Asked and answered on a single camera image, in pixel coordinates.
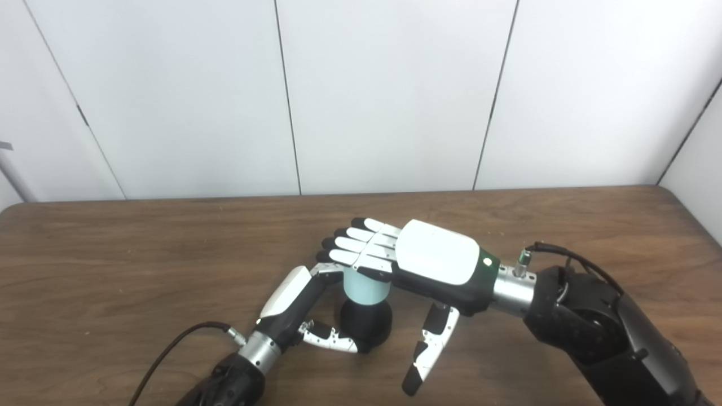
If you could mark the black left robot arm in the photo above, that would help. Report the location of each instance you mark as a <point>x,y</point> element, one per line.
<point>231,378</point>

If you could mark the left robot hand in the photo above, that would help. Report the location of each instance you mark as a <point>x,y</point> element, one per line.
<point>287,307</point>

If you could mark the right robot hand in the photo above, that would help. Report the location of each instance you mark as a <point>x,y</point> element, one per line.
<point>434,254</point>

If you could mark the black funnel-shaped nozzle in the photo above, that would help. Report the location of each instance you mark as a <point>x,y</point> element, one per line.
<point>366,327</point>

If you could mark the light blue cylinder cup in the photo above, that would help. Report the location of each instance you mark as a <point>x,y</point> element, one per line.
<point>364,290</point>

